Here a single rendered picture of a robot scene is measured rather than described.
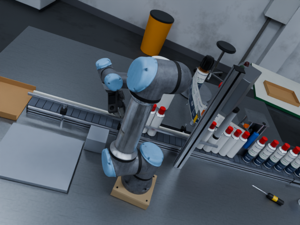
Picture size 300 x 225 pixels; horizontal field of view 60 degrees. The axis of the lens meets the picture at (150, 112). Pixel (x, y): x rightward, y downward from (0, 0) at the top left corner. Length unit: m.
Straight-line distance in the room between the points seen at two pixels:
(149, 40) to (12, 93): 2.74
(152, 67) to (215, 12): 3.64
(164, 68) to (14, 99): 1.00
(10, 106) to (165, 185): 0.92
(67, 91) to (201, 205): 1.03
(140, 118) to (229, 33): 3.70
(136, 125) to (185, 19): 3.64
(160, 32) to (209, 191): 2.88
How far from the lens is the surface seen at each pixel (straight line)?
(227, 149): 1.62
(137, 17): 4.64
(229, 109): 1.21
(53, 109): 1.52
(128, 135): 0.98
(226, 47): 4.06
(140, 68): 0.83
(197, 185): 1.50
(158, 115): 1.41
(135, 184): 1.23
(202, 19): 4.46
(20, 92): 1.68
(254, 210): 1.63
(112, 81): 1.18
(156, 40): 4.05
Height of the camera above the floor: 1.92
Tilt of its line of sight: 39 degrees down
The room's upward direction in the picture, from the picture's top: 24 degrees clockwise
